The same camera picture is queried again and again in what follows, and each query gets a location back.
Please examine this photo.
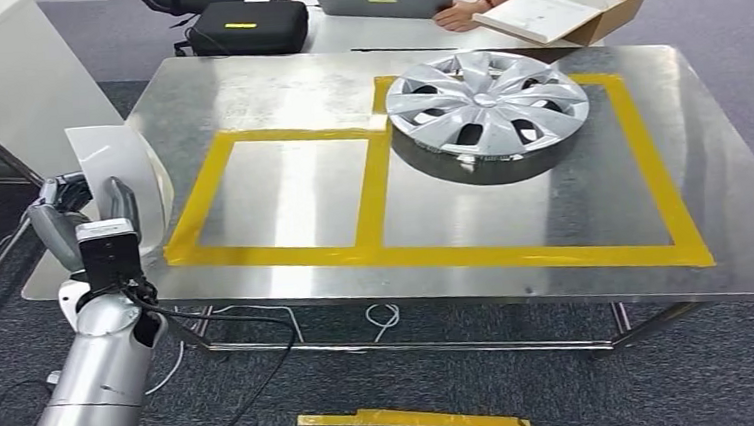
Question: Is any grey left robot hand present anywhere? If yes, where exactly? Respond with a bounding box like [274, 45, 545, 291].
[24, 170, 145, 277]

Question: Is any white curved plastic part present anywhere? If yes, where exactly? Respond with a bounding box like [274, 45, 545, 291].
[63, 119, 178, 262]

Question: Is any stainless steel workbench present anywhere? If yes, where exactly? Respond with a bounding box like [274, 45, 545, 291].
[6, 15, 754, 393]

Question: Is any black zipper case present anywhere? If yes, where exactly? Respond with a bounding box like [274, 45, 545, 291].
[184, 0, 313, 61]

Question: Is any silver wheel hubcap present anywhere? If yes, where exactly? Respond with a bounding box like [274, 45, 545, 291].
[381, 42, 595, 171]

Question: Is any brown cardboard box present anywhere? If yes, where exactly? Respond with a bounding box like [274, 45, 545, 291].
[521, 0, 655, 51]

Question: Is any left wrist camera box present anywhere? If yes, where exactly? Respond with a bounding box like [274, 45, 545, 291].
[74, 217, 146, 295]

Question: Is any white power strip cable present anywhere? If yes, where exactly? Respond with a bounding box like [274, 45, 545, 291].
[139, 300, 307, 397]

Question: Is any black camera cable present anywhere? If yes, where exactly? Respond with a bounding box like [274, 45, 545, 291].
[123, 277, 305, 426]

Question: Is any white looped cable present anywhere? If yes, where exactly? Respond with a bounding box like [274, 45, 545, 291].
[364, 301, 403, 345]

